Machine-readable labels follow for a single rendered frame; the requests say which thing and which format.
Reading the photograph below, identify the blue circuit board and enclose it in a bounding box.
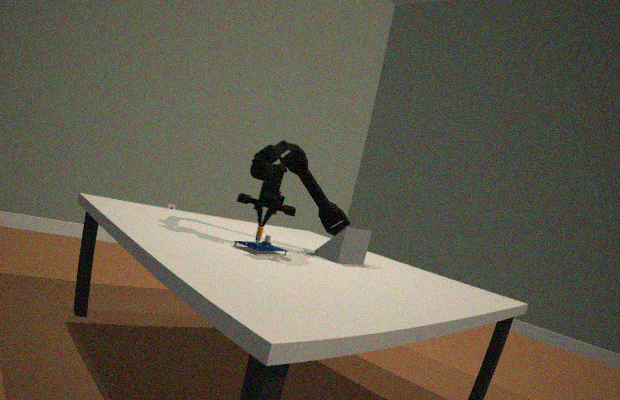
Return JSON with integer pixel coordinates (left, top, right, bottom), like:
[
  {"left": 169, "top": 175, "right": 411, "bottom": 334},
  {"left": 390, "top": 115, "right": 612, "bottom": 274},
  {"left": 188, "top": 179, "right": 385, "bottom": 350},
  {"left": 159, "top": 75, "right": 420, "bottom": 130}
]
[{"left": 234, "top": 227, "right": 286, "bottom": 255}]

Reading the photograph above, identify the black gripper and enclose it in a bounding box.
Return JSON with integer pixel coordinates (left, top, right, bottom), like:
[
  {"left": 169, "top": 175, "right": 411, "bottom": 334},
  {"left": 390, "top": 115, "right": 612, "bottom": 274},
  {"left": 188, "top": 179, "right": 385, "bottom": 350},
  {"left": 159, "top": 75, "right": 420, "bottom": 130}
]
[{"left": 237, "top": 181, "right": 296, "bottom": 228}]

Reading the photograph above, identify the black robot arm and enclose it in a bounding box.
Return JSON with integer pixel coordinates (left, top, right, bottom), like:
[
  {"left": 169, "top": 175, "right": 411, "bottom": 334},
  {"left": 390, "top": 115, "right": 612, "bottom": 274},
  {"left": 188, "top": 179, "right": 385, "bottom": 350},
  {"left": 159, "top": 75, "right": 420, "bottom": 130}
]
[{"left": 250, "top": 140, "right": 350, "bottom": 237}]

